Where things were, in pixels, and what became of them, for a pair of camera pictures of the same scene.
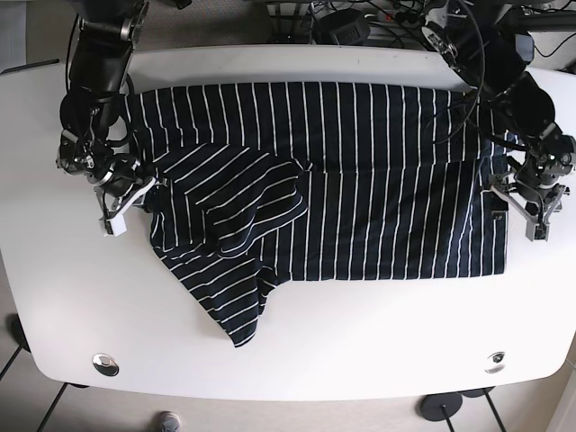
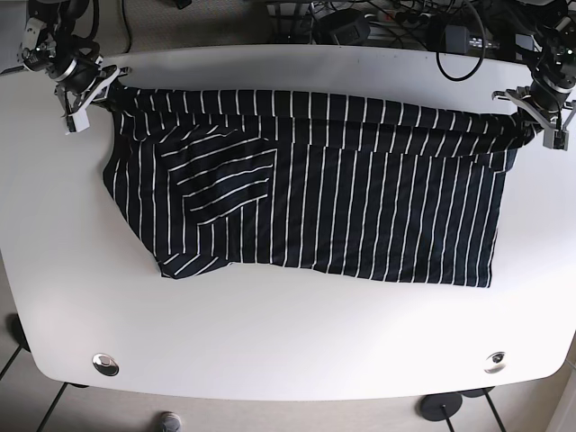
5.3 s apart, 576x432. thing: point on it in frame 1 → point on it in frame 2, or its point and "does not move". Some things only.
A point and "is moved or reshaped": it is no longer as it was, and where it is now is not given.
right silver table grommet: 498,364 does not move
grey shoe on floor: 169,421 does not move
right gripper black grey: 539,202 → 545,103
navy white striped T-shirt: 274,182 is moved or reshaped
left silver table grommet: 105,364 does not move
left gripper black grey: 119,183 → 84,83
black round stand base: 440,406 does not move
